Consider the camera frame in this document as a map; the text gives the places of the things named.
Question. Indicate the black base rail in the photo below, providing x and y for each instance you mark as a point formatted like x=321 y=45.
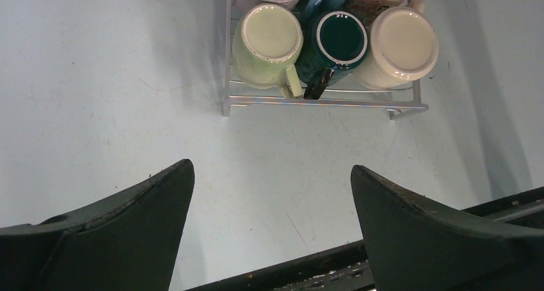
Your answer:
x=347 y=267

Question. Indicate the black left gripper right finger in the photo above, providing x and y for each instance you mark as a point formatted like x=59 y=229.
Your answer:
x=416 y=243

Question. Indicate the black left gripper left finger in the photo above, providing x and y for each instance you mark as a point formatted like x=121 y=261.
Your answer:
x=126 y=241

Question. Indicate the cream mug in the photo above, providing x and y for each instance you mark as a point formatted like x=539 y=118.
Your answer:
x=403 y=47

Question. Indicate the light green mug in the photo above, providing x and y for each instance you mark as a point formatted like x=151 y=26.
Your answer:
x=266 y=45

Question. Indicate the white wire dish rack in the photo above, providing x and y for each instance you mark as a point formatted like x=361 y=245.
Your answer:
x=398 y=102

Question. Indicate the dark teal mug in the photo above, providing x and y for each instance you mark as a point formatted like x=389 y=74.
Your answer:
x=335 y=43

